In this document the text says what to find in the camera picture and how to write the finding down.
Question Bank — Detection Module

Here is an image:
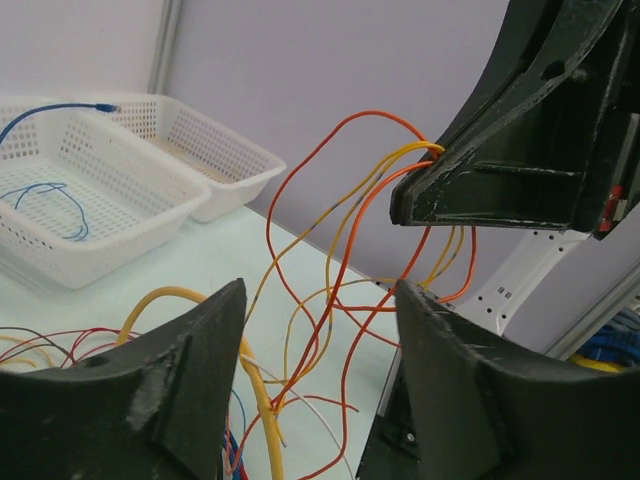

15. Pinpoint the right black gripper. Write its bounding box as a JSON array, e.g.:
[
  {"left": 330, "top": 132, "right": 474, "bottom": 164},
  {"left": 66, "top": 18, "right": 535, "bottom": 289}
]
[{"left": 390, "top": 1, "right": 639, "bottom": 239}]

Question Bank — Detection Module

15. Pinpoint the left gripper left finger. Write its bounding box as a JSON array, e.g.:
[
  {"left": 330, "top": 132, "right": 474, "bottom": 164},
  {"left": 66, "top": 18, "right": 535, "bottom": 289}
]
[{"left": 1, "top": 279, "right": 247, "bottom": 479}]

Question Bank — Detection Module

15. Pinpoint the thick blue ethernet cable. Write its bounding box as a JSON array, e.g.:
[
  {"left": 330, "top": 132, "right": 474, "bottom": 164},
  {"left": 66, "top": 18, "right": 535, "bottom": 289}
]
[{"left": 0, "top": 102, "right": 122, "bottom": 244}]

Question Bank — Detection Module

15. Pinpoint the thick yellow cable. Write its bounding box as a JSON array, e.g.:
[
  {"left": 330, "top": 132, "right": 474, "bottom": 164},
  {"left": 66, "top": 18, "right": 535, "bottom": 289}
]
[{"left": 114, "top": 285, "right": 286, "bottom": 480}]

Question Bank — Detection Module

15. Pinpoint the white plastic basket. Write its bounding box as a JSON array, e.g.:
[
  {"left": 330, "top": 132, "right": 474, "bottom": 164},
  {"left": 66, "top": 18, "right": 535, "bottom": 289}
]
[
  {"left": 0, "top": 93, "right": 288, "bottom": 225},
  {"left": 1, "top": 105, "right": 210, "bottom": 289}
]

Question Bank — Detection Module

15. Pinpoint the aluminium frame rail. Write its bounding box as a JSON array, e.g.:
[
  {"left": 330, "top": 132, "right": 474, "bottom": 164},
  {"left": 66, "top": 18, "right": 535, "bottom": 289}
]
[{"left": 545, "top": 264, "right": 639, "bottom": 360}]

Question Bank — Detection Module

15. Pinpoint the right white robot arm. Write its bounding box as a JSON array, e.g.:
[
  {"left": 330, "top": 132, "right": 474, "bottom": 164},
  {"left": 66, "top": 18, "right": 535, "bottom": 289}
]
[{"left": 390, "top": 1, "right": 639, "bottom": 333}]

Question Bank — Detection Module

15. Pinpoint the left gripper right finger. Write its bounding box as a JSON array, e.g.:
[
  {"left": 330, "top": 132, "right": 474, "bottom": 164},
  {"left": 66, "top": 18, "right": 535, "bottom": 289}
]
[{"left": 395, "top": 280, "right": 639, "bottom": 479}]

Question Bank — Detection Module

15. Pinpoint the left white plastic basket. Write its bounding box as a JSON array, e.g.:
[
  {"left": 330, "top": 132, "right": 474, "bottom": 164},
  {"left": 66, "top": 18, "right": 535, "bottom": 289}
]
[{"left": 1, "top": 105, "right": 210, "bottom": 289}]

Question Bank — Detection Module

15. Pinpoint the thin dark red wire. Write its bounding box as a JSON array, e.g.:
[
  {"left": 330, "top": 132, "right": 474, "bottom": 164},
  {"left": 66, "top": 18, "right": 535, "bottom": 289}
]
[{"left": 0, "top": 327, "right": 146, "bottom": 366}]

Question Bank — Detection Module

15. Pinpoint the right white plastic basket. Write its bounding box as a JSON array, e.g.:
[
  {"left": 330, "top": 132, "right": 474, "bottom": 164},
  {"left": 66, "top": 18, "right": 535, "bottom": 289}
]
[{"left": 0, "top": 93, "right": 288, "bottom": 225}]

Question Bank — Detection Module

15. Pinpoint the thin orange wire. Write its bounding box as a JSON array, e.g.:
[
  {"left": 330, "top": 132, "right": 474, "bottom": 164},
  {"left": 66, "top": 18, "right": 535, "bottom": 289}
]
[{"left": 222, "top": 110, "right": 479, "bottom": 480}]

